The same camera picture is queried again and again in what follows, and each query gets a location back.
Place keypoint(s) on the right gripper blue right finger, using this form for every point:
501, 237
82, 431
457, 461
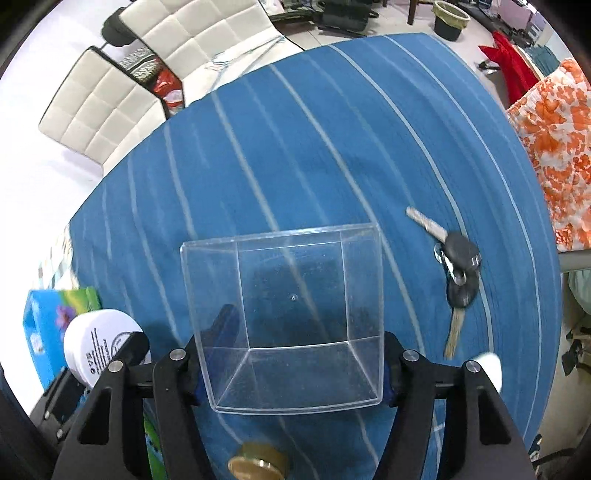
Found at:
393, 375

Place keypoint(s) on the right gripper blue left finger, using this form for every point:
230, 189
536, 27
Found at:
196, 368

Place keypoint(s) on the clear plastic cube box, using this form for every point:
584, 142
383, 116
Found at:
289, 322

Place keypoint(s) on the white round jar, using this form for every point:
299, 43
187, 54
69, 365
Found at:
92, 339

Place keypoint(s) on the white earbuds case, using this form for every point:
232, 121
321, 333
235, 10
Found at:
491, 364

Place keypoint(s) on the black key bunch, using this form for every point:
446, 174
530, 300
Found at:
461, 260

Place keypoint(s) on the gold lid glass jar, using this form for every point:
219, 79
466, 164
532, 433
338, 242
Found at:
259, 461

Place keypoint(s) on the blue cardboard box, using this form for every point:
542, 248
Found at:
47, 314

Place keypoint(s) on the blue striped tablecloth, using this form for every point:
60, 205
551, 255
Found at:
350, 133

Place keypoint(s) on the left white padded chair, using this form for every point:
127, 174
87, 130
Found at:
100, 111

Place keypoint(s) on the white padded chair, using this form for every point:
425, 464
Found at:
100, 111
186, 35

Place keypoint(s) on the orange floral cushion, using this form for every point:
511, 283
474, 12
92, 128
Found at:
553, 122

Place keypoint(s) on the right white padded chair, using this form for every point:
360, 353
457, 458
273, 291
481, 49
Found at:
186, 35

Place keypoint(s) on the red cloth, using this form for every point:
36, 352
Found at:
517, 73

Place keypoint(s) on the barbell with black plates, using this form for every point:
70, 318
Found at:
115, 32

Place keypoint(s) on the dark green waste bin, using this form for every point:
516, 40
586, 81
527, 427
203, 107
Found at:
450, 20

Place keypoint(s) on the black weight bench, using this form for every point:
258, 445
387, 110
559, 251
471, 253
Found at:
350, 18

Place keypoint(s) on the wire clothes hanger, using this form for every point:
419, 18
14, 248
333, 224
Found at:
223, 60

